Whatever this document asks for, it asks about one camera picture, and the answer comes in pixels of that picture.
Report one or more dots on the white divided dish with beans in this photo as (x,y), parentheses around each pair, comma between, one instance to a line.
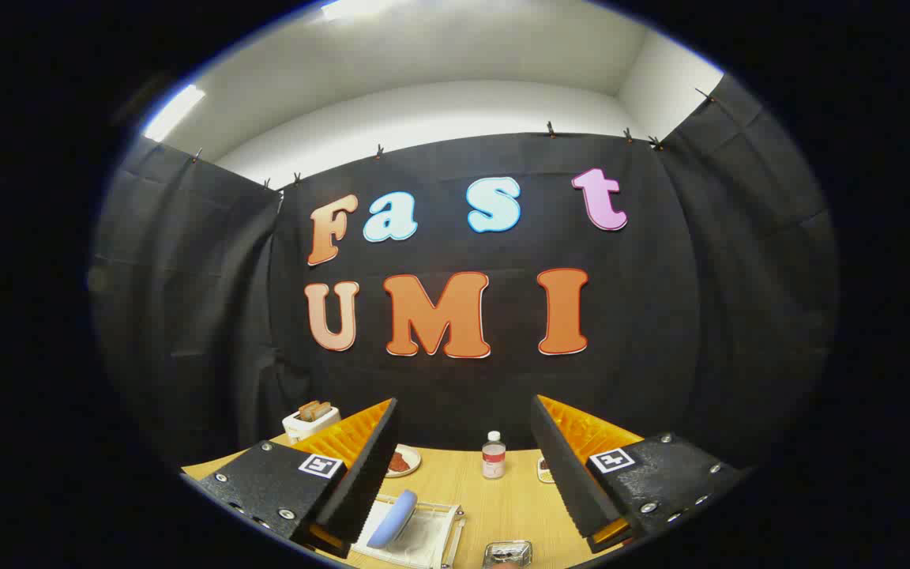
(543,471)

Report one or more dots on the ceiling light panel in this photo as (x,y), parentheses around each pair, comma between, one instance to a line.
(174,112)

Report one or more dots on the white toaster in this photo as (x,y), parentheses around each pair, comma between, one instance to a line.
(305,427)

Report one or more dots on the blue plate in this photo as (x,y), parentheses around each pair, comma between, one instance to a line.
(392,520)

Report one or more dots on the clear bottle with red label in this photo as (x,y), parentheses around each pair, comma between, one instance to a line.
(493,458)

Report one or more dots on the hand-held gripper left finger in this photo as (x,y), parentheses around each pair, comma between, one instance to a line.
(360,474)

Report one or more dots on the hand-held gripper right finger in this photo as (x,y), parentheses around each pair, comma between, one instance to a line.
(569,474)

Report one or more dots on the red meat piece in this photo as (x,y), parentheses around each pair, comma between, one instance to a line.
(398,463)

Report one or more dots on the brown toast slice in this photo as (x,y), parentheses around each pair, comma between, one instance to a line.
(314,410)

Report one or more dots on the beige round dish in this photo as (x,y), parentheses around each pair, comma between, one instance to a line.
(414,454)

